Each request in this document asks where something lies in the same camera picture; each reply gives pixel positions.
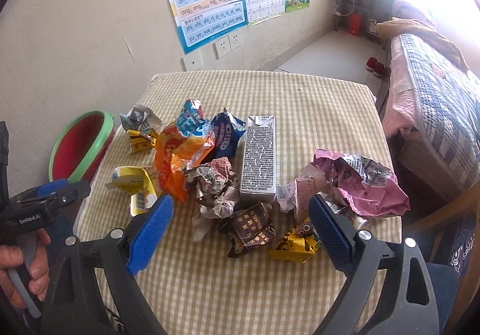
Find yellow crushed carton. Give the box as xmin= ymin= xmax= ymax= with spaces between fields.
xmin=105 ymin=166 xmax=159 ymax=217

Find silver yellow wrapper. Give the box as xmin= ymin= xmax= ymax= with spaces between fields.
xmin=120 ymin=104 xmax=164 ymax=153

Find large pink plastic bag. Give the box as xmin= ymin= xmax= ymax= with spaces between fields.
xmin=312 ymin=149 xmax=410 ymax=218

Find yellow black snack wrapper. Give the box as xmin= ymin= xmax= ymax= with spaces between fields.
xmin=268 ymin=218 xmax=320 ymax=264

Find orange snack bag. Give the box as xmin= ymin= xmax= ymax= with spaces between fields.
xmin=154 ymin=121 xmax=216 ymax=202

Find pink torn paper box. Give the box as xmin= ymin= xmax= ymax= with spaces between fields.
xmin=275 ymin=164 xmax=327 ymax=224

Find brown white paper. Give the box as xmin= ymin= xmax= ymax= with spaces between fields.
xmin=184 ymin=156 xmax=240 ymax=242

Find dark brown snack wrapper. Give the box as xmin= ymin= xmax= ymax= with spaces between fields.
xmin=217 ymin=202 xmax=278 ymax=259

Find blue oreo wrapper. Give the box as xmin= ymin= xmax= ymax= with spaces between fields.
xmin=211 ymin=108 xmax=246 ymax=159

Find grey text milk carton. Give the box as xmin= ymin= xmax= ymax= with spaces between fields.
xmin=239 ymin=116 xmax=277 ymax=203

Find crushed patterned paper cup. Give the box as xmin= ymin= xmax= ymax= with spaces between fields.
xmin=320 ymin=192 xmax=369 ymax=230

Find light blue wrapper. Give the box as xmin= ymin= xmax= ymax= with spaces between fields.
xmin=176 ymin=99 xmax=211 ymax=138

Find person's left hand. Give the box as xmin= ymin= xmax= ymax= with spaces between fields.
xmin=0 ymin=229 xmax=51 ymax=309

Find person's leg blue jeans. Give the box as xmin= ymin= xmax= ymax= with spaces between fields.
xmin=426 ymin=263 xmax=458 ymax=334

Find red bin with green rim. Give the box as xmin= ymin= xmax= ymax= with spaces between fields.
xmin=48 ymin=110 xmax=115 ymax=183

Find wooden chair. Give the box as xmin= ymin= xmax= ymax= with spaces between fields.
xmin=403 ymin=184 xmax=479 ymax=334

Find bed with plaid quilt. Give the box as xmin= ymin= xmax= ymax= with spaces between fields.
xmin=382 ymin=34 xmax=479 ymax=201

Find red slippers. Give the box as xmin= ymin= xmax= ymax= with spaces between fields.
xmin=365 ymin=56 xmax=385 ymax=77

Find mustard yellow blanket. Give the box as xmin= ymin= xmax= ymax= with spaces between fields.
xmin=377 ymin=17 xmax=470 ymax=73

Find pink folded blanket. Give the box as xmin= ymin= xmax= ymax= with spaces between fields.
xmin=392 ymin=0 xmax=429 ymax=22

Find dark shelf unit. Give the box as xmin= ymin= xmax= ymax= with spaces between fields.
xmin=333 ymin=0 xmax=395 ymax=39

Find white wall outlet plate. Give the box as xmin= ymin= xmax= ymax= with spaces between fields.
xmin=181 ymin=50 xmax=203 ymax=72

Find white wall socket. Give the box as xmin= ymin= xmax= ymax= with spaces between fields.
xmin=213 ymin=35 xmax=231 ymax=59
xmin=229 ymin=32 xmax=242 ymax=50

